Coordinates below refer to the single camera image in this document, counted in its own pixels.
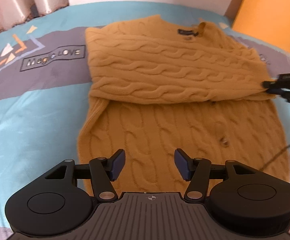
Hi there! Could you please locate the mustard cable-knit sweater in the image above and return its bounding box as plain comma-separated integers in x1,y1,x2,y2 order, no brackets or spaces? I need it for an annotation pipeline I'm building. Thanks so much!
77,15,290,193

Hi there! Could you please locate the orange cabinet panel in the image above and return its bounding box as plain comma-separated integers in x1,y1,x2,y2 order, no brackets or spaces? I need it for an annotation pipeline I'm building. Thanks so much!
232,0,290,53

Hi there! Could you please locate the blue grey patterned bedsheet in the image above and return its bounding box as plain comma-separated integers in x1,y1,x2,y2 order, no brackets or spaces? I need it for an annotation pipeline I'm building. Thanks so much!
0,2,290,239

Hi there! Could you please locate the black cable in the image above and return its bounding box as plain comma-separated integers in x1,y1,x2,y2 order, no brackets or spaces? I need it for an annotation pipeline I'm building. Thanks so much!
261,135,290,172

